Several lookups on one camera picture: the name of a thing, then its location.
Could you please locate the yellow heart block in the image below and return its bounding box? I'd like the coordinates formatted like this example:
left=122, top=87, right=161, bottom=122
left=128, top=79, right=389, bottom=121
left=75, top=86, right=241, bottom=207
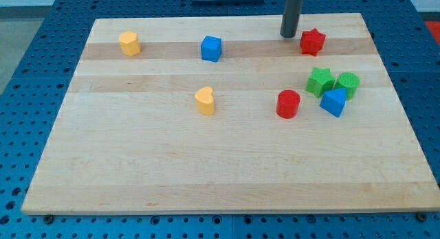
left=195, top=87, right=215, bottom=115

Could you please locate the red cylinder block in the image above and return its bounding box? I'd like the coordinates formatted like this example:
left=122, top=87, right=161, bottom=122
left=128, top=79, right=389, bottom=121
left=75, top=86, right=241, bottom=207
left=276, top=89, right=300, bottom=119

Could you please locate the red star block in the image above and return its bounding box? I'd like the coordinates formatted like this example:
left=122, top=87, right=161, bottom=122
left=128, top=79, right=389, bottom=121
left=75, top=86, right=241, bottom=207
left=300, top=28, right=326, bottom=56

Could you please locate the blue cube block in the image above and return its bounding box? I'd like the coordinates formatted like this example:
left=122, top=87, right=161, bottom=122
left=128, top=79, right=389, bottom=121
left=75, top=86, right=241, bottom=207
left=200, top=36, right=222, bottom=62

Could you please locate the wooden board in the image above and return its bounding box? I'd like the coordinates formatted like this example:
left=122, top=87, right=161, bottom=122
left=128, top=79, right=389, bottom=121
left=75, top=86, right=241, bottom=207
left=21, top=13, right=439, bottom=215

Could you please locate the green star block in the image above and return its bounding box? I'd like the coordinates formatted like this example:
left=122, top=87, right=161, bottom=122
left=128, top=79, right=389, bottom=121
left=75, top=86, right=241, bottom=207
left=305, top=67, right=336, bottom=98

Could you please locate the yellow hexagon block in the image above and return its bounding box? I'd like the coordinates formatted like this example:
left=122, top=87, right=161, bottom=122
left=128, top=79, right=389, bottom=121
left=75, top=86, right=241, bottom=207
left=119, top=31, right=142, bottom=56

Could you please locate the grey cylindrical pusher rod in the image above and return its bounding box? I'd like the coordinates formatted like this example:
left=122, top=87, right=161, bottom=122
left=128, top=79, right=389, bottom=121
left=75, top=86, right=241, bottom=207
left=280, top=0, right=303, bottom=38

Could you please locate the green circle block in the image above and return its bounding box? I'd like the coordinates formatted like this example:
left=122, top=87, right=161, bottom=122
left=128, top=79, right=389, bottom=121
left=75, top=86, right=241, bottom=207
left=334, top=72, right=360, bottom=100

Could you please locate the blue triangle block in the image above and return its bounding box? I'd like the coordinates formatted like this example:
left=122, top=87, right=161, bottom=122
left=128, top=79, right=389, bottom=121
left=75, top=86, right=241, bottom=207
left=320, top=88, right=347, bottom=117

